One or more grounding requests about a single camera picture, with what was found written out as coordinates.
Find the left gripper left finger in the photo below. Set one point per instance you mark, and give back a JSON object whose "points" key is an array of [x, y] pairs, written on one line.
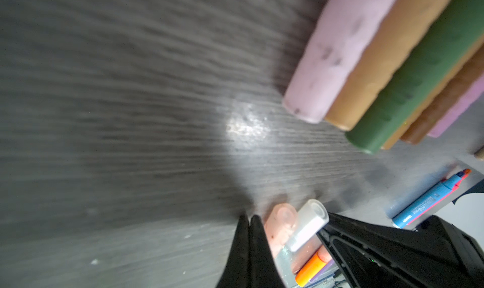
{"points": [[236, 272]]}

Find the purple marker pen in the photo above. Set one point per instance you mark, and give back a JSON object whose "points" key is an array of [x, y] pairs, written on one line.
{"points": [[328, 271]]}

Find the gold ochre marker pen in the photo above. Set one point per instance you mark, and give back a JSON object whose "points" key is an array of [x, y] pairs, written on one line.
{"points": [[479, 155]]}

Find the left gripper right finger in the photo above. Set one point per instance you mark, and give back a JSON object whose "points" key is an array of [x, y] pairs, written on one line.
{"points": [[263, 272]]}

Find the brown pen cap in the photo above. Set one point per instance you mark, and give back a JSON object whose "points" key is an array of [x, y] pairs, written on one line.
{"points": [[456, 87]]}

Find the tan pen cap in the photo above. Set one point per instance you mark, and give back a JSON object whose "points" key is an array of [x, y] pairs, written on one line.
{"points": [[401, 30]]}

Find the pink red marker pen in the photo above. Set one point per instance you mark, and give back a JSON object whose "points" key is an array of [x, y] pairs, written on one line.
{"points": [[442, 203]]}

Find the lilac pink pen cap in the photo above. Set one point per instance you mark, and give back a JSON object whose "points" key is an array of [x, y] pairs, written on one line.
{"points": [[465, 101]]}

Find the pale pink pen cap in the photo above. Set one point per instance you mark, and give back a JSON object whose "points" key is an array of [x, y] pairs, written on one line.
{"points": [[343, 31]]}

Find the clear translucent pen cap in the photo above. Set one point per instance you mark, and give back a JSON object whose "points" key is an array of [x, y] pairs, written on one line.
{"points": [[310, 219]]}

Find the translucent pink pen cap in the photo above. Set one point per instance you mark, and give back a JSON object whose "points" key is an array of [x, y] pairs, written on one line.
{"points": [[279, 226]]}

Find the orange marker pen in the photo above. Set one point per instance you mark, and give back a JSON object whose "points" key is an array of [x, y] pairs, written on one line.
{"points": [[320, 259]]}

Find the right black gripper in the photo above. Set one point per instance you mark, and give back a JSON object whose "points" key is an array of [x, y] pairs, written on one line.
{"points": [[438, 254]]}

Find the blue marker pen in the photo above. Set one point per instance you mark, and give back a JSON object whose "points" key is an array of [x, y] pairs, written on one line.
{"points": [[429, 199]]}

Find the green pen cap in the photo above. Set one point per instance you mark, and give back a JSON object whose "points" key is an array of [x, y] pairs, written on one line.
{"points": [[449, 39]]}

